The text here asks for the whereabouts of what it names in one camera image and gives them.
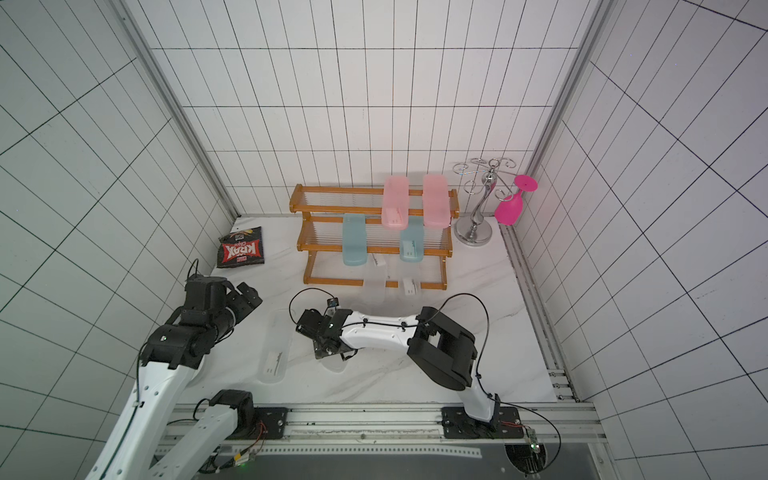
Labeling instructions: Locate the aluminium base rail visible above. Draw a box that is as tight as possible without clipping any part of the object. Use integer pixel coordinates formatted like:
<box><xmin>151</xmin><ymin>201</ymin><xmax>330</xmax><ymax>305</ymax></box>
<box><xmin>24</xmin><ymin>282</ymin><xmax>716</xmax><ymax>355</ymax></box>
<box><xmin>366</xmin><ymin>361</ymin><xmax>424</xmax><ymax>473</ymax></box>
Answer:
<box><xmin>149</xmin><ymin>403</ymin><xmax>601</xmax><ymax>460</ymax></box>

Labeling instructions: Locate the clear pencil case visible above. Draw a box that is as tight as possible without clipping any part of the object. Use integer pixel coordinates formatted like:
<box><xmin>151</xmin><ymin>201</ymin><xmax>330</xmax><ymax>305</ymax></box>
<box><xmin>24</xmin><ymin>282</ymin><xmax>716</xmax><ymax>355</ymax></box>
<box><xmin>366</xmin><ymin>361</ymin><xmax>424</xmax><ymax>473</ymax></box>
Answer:
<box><xmin>398</xmin><ymin>262</ymin><xmax>422</xmax><ymax>300</ymax></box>
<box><xmin>256</xmin><ymin>309</ymin><xmax>295</xmax><ymax>384</ymax></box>
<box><xmin>362</xmin><ymin>253</ymin><xmax>388</xmax><ymax>305</ymax></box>
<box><xmin>320</xmin><ymin>354</ymin><xmax>348</xmax><ymax>374</ymax></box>

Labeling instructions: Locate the black red snack bag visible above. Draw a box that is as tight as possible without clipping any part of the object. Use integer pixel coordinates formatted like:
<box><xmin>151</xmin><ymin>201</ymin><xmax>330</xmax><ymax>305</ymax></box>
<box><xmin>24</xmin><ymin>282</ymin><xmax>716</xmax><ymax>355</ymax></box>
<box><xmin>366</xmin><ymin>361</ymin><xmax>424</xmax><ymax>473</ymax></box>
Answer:
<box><xmin>217</xmin><ymin>227</ymin><xmax>265</xmax><ymax>268</ymax></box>

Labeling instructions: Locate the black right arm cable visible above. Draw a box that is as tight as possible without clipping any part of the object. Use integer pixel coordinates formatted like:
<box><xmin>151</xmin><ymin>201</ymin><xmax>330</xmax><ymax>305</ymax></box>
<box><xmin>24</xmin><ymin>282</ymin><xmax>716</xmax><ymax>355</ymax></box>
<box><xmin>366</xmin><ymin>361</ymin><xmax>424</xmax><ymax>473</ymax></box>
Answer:
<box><xmin>287</xmin><ymin>286</ymin><xmax>562</xmax><ymax>475</ymax></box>

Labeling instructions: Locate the pink plastic wine glass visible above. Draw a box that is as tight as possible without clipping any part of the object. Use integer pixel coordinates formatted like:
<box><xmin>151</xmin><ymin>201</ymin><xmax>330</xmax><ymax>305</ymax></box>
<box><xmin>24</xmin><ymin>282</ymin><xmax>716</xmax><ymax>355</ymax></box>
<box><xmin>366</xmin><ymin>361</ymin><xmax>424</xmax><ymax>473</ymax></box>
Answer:
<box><xmin>494</xmin><ymin>175</ymin><xmax>538</xmax><ymax>226</ymax></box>

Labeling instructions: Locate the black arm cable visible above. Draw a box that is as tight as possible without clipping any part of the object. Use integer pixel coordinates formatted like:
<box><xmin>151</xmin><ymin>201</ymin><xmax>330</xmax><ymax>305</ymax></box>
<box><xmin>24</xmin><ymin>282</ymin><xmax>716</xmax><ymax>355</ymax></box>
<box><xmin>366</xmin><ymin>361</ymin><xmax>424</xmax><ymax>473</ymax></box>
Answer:
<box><xmin>287</xmin><ymin>286</ymin><xmax>562</xmax><ymax>475</ymax></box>
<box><xmin>134</xmin><ymin>257</ymin><xmax>202</xmax><ymax>421</ymax></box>

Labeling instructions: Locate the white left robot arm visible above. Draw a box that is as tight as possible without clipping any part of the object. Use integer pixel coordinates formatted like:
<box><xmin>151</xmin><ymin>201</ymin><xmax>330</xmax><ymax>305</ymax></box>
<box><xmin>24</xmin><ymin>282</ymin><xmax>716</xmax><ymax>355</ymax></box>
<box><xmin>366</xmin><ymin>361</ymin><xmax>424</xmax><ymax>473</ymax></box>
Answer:
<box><xmin>87</xmin><ymin>273</ymin><xmax>265</xmax><ymax>479</ymax></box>

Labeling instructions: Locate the chrome glass holder stand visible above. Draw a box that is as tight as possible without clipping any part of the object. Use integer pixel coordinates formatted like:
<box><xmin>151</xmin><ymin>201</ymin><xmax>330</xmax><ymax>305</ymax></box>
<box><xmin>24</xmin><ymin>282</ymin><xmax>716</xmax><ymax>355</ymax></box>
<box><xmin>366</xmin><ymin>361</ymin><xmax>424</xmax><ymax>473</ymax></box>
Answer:
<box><xmin>452</xmin><ymin>157</ymin><xmax>517</xmax><ymax>247</ymax></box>

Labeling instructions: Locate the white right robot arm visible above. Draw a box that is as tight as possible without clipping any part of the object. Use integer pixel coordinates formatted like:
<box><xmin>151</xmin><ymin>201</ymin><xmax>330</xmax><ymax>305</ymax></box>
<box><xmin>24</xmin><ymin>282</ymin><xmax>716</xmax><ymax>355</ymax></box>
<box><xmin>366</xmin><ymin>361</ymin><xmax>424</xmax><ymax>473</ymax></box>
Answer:
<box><xmin>296</xmin><ymin>306</ymin><xmax>499</xmax><ymax>424</ymax></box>

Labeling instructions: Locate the wooden three-tier shelf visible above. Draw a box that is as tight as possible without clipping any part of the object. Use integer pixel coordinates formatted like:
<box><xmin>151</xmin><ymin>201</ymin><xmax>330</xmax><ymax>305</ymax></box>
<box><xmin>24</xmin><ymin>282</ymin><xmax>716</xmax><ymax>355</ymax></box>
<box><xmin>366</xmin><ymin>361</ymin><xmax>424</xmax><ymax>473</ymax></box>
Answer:
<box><xmin>289</xmin><ymin>184</ymin><xmax>459</xmax><ymax>290</ymax></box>

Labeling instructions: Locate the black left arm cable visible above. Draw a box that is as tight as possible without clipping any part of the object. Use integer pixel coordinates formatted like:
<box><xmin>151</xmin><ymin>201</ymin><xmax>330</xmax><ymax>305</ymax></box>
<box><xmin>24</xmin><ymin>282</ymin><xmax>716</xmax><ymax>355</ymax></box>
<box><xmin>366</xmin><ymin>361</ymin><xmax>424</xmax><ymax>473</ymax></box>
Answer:
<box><xmin>134</xmin><ymin>257</ymin><xmax>202</xmax><ymax>421</ymax></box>

